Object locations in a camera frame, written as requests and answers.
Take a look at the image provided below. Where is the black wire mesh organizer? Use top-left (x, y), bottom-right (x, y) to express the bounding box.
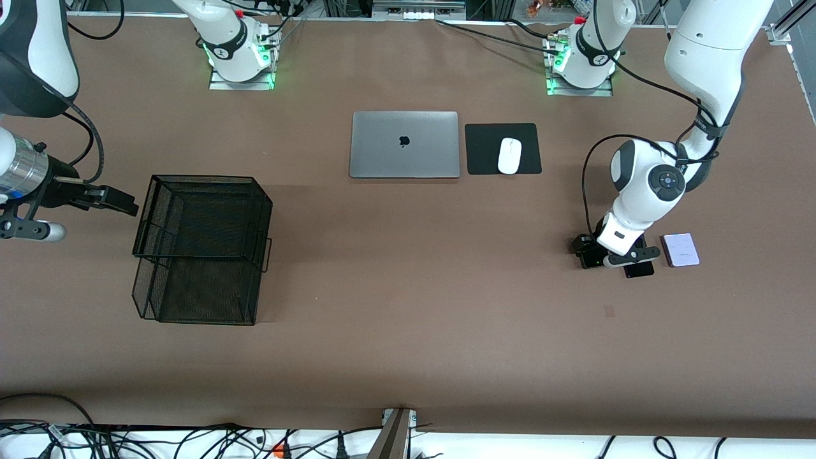
top-left (131, 175), bottom-right (273, 326)

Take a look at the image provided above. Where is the long black smartphone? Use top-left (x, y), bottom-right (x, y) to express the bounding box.
top-left (623, 232), bottom-right (656, 279)

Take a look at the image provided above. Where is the aluminium corner profile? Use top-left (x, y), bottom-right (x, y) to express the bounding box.
top-left (767, 0), bottom-right (816, 47)

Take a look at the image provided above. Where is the grey white power strip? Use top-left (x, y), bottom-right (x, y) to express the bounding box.
top-left (372, 0), bottom-right (467, 21)

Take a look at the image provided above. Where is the black arched floor cable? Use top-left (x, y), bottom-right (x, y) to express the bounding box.
top-left (0, 393), bottom-right (96, 429)

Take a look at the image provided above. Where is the white computer mouse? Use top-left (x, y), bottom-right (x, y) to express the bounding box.
top-left (497, 137), bottom-right (523, 175)

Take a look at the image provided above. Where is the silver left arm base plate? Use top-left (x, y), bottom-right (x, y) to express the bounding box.
top-left (546, 71), bottom-right (615, 98)

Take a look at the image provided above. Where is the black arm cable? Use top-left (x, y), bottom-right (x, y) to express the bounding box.
top-left (581, 0), bottom-right (724, 240)
top-left (61, 0), bottom-right (125, 186)

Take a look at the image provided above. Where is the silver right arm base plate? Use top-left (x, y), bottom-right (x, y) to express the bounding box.
top-left (208, 62), bottom-right (277, 91)

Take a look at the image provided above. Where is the grey closed laptop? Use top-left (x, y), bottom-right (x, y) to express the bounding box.
top-left (349, 111), bottom-right (461, 179)

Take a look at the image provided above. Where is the short black table cable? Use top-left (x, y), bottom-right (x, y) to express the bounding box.
top-left (502, 18), bottom-right (557, 39)

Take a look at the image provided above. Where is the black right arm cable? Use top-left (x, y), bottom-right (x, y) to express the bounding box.
top-left (61, 0), bottom-right (125, 186)

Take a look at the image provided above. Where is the long black table cable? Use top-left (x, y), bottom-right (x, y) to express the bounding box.
top-left (435, 19), bottom-right (562, 53)

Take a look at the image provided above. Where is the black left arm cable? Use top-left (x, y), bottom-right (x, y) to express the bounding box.
top-left (581, 0), bottom-right (724, 240)

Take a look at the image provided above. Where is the lilac white phone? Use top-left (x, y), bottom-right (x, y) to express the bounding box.
top-left (661, 233), bottom-right (701, 268)

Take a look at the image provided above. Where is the black right camera mount bracket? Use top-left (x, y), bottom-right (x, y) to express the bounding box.
top-left (0, 199), bottom-right (45, 241)

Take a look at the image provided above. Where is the aluminium frame post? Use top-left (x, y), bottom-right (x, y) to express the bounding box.
top-left (368, 408), bottom-right (418, 459)

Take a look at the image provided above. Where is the black mouse pad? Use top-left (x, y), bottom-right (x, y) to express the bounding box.
top-left (464, 122), bottom-right (543, 176)

